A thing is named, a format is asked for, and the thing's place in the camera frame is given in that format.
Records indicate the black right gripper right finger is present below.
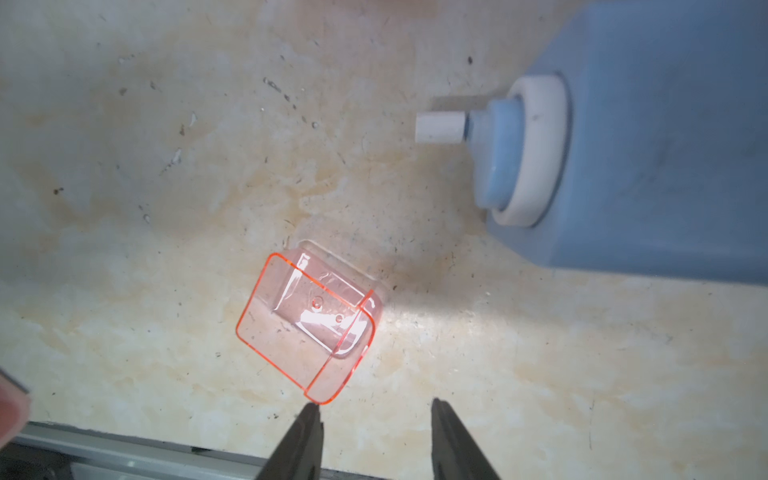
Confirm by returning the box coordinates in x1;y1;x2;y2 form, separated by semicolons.
431;398;500;480

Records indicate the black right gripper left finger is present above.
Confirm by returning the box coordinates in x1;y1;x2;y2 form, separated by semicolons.
255;403;324;480

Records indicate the blue pencil sharpener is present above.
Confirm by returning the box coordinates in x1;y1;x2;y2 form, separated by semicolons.
415;1;767;285

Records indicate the red transparent tray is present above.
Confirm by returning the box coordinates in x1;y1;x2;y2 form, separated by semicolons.
235;240;387;405

